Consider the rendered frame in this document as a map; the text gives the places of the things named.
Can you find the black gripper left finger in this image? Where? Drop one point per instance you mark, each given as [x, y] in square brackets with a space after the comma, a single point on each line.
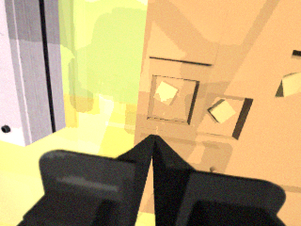
[121, 179]

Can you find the tan square block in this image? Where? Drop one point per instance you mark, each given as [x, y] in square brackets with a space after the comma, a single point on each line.
[165, 93]
[221, 111]
[289, 84]

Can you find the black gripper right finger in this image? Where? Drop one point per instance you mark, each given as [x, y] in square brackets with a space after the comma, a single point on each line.
[177, 185]

